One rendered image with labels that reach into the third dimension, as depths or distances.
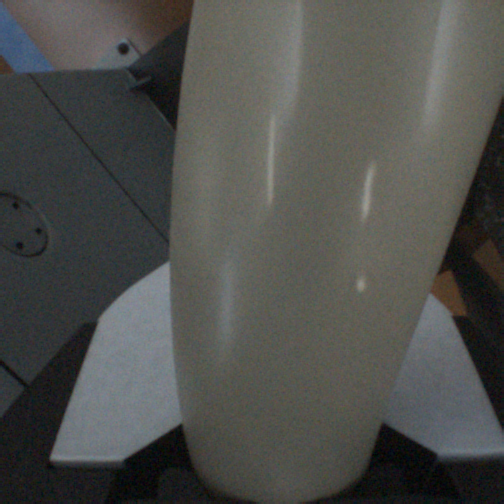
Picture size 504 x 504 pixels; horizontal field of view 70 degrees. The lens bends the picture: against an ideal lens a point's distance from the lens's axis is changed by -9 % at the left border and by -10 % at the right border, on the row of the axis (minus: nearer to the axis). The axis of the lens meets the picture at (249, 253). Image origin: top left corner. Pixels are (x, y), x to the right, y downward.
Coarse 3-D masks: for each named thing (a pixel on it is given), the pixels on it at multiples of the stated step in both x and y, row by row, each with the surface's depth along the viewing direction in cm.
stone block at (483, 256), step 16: (496, 128) 38; (496, 144) 38; (480, 160) 40; (496, 160) 38; (480, 176) 40; (496, 176) 38; (480, 192) 40; (496, 192) 38; (464, 208) 45; (480, 208) 40; (496, 208) 39; (464, 224) 53; (480, 224) 42; (496, 224) 40; (464, 240) 63; (480, 240) 48; (496, 240) 41; (480, 256) 57; (496, 256) 45; (480, 272) 68; (496, 272) 52; (496, 288) 61; (496, 304) 74
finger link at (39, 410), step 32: (64, 352) 8; (32, 384) 7; (64, 384) 7; (32, 416) 6; (0, 448) 6; (32, 448) 6; (0, 480) 5; (32, 480) 5; (64, 480) 5; (96, 480) 5; (128, 480) 6
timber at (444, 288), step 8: (440, 272) 95; (448, 272) 94; (440, 280) 95; (448, 280) 95; (432, 288) 96; (440, 288) 96; (448, 288) 96; (456, 288) 95; (440, 296) 97; (448, 296) 97; (456, 296) 96; (448, 304) 98; (456, 304) 97; (456, 312) 99; (464, 312) 98
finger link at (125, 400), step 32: (160, 288) 10; (128, 320) 9; (160, 320) 9; (96, 352) 8; (128, 352) 8; (160, 352) 8; (96, 384) 7; (128, 384) 7; (160, 384) 7; (64, 416) 6; (96, 416) 6; (128, 416) 7; (160, 416) 7; (64, 448) 6; (96, 448) 6; (128, 448) 6; (160, 448) 6
